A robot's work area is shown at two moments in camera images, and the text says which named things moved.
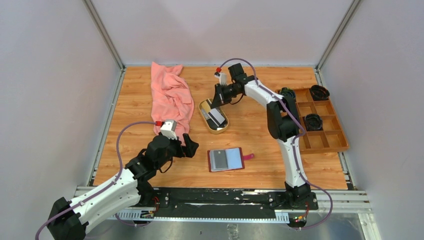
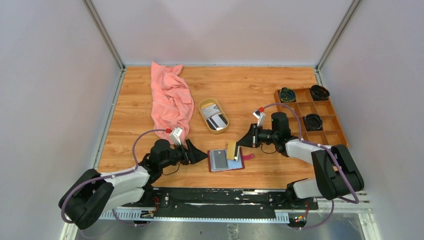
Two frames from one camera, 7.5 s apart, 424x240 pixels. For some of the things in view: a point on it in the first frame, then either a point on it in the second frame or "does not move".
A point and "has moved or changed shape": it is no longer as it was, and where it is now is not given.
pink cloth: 170,98 does not move
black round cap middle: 313,122 does not move
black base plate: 213,203 does not move
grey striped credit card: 216,117 has moved or changed shape
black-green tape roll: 286,91 does not move
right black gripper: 220,98 -> 250,140
